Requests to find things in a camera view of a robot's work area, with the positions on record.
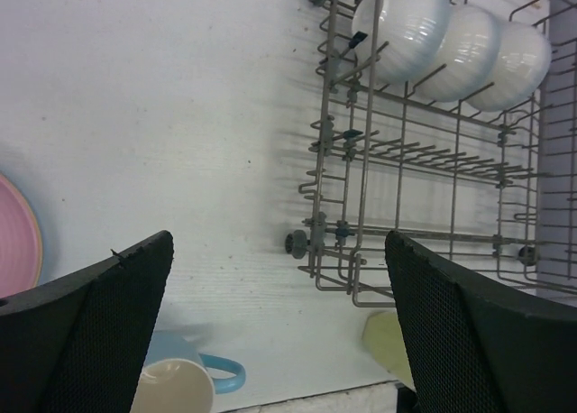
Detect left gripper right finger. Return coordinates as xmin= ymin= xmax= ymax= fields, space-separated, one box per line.
xmin=385 ymin=231 xmax=576 ymax=412

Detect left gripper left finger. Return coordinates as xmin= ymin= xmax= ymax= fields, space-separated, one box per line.
xmin=1 ymin=231 xmax=174 ymax=412

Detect blue mug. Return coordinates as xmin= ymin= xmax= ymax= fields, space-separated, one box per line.
xmin=131 ymin=331 xmax=246 ymax=412

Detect white bowl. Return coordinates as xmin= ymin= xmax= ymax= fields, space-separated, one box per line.
xmin=413 ymin=5 xmax=501 ymax=103
xmin=466 ymin=22 xmax=552 ymax=112
xmin=352 ymin=0 xmax=451 ymax=84

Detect light green mug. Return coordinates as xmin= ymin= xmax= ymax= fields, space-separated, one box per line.
xmin=362 ymin=312 xmax=415 ymax=390

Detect pink plate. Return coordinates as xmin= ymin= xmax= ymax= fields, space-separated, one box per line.
xmin=1 ymin=175 xmax=43 ymax=298

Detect grey wire dish rack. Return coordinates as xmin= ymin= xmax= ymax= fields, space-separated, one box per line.
xmin=285 ymin=0 xmax=576 ymax=307

